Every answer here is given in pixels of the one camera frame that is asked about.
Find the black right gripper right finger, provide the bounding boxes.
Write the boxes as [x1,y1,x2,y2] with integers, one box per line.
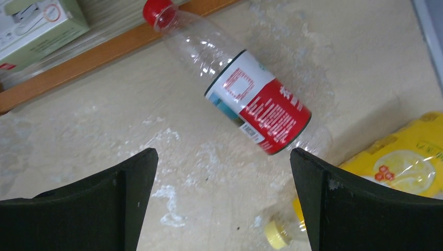
[290,148,442,250]

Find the white green stapler box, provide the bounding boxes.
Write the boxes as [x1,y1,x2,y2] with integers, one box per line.
[1,0,89,73]

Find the orange wooden shelf rack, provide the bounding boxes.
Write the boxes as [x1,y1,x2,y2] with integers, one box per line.
[0,0,239,115]

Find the yellow lemon drink bottle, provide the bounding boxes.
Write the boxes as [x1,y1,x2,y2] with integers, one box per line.
[264,111,442,250]

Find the red cap bottle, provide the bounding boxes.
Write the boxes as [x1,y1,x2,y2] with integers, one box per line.
[143,1,332,157]

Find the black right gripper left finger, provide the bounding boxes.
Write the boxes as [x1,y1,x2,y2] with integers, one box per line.
[1,148,159,250]

